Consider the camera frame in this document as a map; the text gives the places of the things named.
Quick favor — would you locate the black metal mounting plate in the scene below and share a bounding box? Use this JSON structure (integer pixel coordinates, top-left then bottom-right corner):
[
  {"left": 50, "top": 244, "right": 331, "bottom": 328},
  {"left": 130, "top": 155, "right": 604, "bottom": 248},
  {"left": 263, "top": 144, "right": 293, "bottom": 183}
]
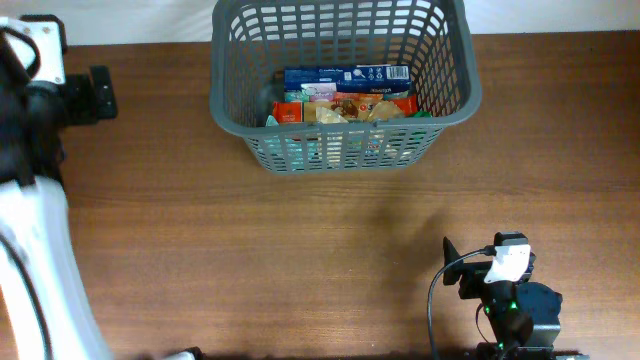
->
[{"left": 63, "top": 65, "right": 118, "bottom": 126}]

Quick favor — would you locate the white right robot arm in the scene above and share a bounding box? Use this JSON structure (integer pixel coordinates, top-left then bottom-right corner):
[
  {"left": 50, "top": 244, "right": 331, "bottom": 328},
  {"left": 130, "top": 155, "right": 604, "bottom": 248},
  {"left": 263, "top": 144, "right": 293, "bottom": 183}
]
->
[{"left": 443, "top": 232, "right": 563, "bottom": 360}]

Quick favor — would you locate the teal plastic packet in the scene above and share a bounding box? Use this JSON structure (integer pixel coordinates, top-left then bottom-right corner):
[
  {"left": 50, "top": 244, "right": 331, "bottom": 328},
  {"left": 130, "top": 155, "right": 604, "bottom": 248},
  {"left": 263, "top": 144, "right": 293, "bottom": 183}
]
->
[{"left": 264, "top": 136, "right": 319, "bottom": 171}]

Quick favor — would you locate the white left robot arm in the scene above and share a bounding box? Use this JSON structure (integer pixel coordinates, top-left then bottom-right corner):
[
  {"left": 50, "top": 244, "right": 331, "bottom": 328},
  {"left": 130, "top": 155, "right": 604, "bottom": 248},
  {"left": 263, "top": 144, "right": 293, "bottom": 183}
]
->
[{"left": 1, "top": 14, "right": 118, "bottom": 359}]

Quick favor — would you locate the blue Kimberly-Clark tissue box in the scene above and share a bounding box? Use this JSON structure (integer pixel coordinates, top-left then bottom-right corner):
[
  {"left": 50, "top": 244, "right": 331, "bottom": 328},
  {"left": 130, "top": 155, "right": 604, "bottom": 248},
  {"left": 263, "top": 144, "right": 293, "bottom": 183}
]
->
[{"left": 284, "top": 64, "right": 412, "bottom": 94}]

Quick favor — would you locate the beige plastic packet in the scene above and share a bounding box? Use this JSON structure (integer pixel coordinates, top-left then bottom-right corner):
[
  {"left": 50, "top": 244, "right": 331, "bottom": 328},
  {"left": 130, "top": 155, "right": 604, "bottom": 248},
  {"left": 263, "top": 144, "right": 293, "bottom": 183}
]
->
[{"left": 314, "top": 99, "right": 407, "bottom": 166}]

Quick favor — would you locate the green-lidded glass jar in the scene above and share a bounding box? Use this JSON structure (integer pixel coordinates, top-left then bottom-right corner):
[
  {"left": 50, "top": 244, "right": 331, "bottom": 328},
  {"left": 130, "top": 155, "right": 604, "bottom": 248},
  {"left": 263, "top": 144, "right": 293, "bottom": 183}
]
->
[{"left": 411, "top": 111, "right": 432, "bottom": 118}]

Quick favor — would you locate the San Remo spaghetti packet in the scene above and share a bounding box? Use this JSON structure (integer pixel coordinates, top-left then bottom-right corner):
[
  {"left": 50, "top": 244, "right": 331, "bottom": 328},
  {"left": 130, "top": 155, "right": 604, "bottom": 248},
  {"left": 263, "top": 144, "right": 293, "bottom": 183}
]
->
[{"left": 272, "top": 96, "right": 418, "bottom": 124}]

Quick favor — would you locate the grey plastic lattice basket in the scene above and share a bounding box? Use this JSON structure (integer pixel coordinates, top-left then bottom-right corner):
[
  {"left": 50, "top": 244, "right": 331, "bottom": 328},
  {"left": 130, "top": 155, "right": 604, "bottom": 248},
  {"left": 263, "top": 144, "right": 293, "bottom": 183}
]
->
[{"left": 209, "top": 0, "right": 481, "bottom": 174}]

